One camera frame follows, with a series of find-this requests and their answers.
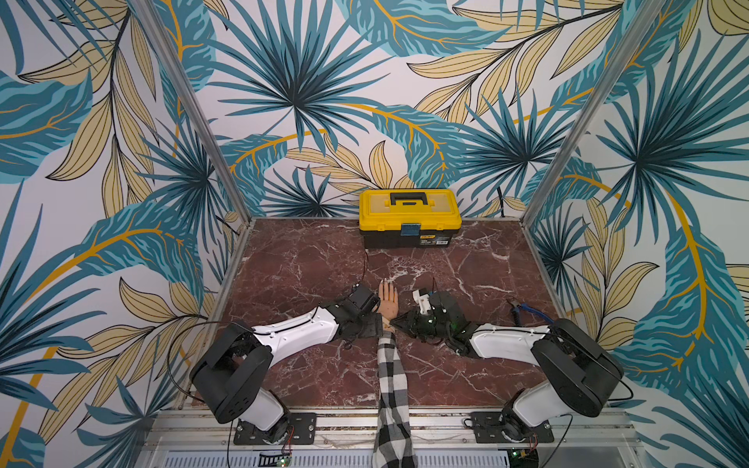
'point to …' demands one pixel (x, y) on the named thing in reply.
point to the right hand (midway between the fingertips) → (389, 321)
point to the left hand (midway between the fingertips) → (369, 332)
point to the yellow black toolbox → (409, 218)
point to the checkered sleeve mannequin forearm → (394, 445)
